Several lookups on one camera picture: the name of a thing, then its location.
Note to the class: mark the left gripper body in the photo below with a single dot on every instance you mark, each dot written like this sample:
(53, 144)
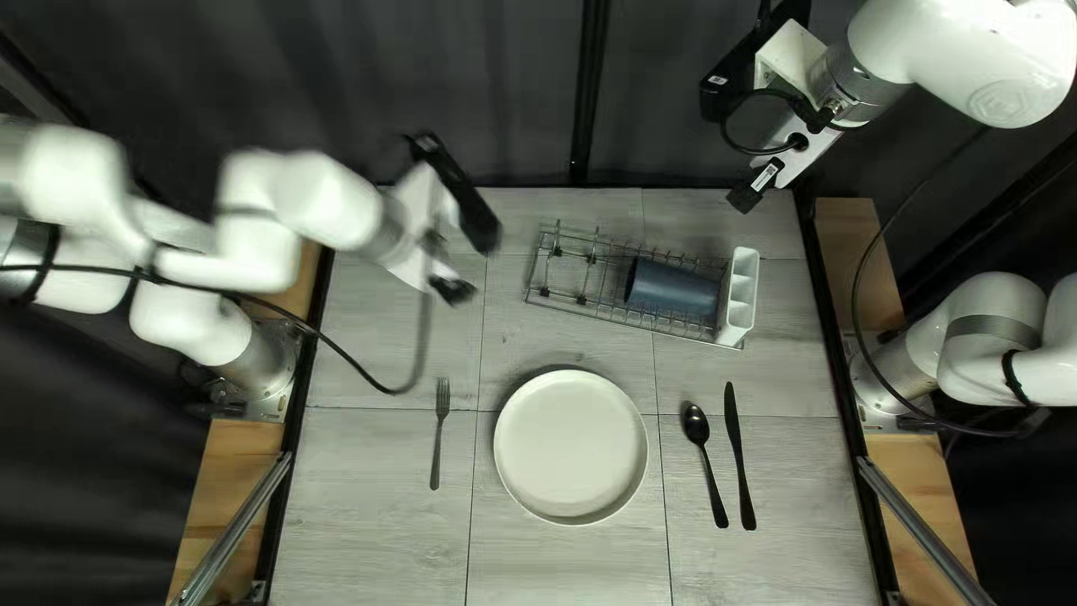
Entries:
(416, 227)

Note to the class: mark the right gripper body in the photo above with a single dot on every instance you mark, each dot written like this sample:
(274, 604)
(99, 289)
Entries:
(812, 153)

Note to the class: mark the dark blue cup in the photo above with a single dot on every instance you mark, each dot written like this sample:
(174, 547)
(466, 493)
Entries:
(673, 288)

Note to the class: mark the silver fork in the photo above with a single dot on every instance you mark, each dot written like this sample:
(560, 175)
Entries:
(437, 454)

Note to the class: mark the pale round plate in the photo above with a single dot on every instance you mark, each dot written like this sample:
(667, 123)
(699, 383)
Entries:
(570, 446)

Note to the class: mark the black spoon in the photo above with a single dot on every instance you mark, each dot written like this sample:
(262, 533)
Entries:
(696, 425)

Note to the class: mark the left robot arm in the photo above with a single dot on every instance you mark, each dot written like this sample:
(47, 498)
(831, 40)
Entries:
(278, 219)

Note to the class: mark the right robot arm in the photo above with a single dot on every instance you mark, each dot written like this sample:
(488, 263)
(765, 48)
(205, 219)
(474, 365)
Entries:
(968, 50)

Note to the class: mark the black knife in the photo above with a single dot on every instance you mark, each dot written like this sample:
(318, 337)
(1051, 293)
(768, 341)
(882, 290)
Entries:
(734, 421)

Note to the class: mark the white cutlery holder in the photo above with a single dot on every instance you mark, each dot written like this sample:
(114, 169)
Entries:
(734, 324)

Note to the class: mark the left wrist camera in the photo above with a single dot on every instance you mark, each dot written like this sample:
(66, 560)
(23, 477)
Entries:
(467, 202)

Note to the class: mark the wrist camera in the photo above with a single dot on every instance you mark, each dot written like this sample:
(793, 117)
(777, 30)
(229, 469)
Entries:
(467, 202)
(749, 59)

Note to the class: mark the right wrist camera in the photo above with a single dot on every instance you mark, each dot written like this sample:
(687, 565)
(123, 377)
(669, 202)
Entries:
(749, 59)

